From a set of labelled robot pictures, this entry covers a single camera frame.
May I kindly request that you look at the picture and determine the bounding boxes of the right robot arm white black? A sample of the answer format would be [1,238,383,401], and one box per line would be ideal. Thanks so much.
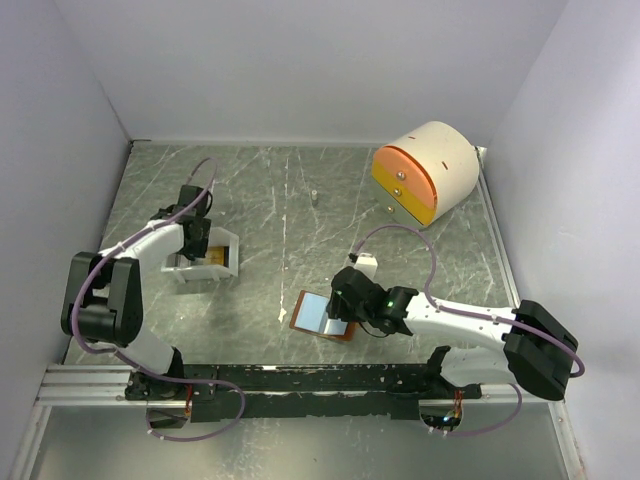
[327,267,578,401]

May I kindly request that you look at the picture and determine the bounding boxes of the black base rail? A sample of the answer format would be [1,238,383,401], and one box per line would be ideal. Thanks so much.
[125,364,482,422]

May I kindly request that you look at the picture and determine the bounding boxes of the white card tray box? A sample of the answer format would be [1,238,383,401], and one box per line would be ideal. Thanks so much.
[160,227,239,284]

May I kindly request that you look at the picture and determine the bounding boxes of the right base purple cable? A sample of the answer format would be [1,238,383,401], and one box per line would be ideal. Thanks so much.
[427,384,524,437]

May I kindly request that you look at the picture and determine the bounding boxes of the brown leather card holder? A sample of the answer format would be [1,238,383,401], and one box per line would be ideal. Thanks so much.
[289,290,355,343]

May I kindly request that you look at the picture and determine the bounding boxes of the stack of cards in tray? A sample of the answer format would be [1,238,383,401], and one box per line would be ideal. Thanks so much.
[203,246,230,268]

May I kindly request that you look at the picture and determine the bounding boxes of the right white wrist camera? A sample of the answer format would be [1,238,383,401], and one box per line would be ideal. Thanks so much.
[349,253,378,280]

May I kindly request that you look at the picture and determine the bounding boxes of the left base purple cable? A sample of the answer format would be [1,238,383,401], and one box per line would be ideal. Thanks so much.
[144,379,249,444]

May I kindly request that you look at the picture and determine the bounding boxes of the cream round drawer cabinet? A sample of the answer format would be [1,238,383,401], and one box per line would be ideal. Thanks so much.
[371,121,480,228]

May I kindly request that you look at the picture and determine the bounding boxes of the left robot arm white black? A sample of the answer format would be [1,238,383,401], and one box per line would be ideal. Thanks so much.
[61,185,212,400]

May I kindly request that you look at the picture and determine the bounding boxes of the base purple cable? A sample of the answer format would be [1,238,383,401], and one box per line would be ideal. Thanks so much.
[427,384,524,437]
[144,379,249,444]

